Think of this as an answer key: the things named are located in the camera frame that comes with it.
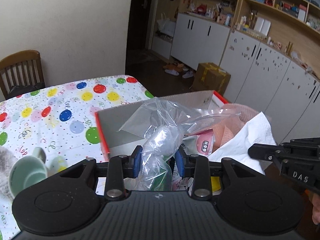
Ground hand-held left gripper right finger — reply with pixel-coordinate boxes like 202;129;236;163
174;145;259;201

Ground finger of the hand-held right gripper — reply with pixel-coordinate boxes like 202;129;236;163
248;142;290;171

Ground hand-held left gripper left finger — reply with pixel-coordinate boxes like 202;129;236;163
60;145;143;201

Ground white tissue paper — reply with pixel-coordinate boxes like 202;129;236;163
207;112;278;175

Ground green scouring sponge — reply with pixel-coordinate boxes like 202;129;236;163
152;170;173;192

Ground white pink snack packet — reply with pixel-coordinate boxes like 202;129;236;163
172;127;216;195

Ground clear plastic bag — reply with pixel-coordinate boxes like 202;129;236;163
117;97;242;192

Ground pink mesh cloth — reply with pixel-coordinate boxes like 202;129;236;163
212;103;263;153

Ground yellow sponge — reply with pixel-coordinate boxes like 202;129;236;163
211;176;222;193

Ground red cardboard box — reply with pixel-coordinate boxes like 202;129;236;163
94;90;229;198

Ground person's right hand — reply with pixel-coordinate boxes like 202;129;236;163
312;194;320;226

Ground brown cardboard box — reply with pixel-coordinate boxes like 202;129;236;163
192;62;231;96

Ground brown slippers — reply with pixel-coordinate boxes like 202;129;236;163
163;62;185;74

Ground balloon print tablecloth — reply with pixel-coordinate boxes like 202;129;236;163
0;74;154;240

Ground pale green cup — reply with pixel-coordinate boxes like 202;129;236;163
9;147;69;198

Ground black bag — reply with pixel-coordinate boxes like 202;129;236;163
6;84;45;100

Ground white fluffy cloth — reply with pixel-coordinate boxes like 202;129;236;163
0;146;16;202

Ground white paper bag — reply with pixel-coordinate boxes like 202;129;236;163
157;12;176;38

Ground wooden chair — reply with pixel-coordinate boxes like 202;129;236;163
0;50;45;100

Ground white wooden wall cabinet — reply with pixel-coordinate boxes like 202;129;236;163
150;0;320;143

